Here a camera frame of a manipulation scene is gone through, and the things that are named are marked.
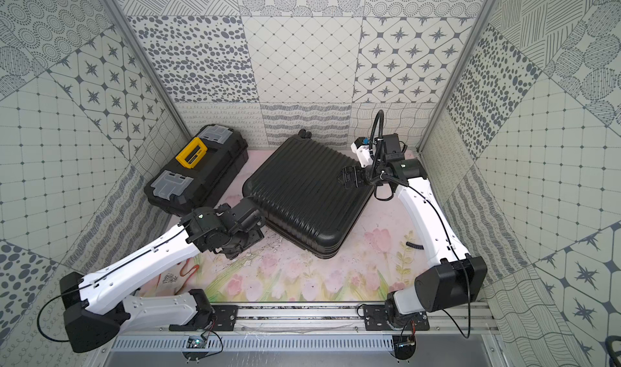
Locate black toolbox yellow handle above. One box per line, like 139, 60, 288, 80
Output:
144, 124, 248, 217

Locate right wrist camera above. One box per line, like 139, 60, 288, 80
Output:
351, 137, 373, 168

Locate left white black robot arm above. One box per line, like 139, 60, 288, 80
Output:
60, 198, 265, 353

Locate floral pink table mat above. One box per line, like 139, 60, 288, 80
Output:
137, 148, 462, 304

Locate black hard-shell suitcase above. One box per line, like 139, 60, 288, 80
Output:
242, 129, 373, 260

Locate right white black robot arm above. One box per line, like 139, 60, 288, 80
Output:
340, 158, 488, 338

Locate aluminium mounting rail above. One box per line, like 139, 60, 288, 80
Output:
99, 301, 501, 336

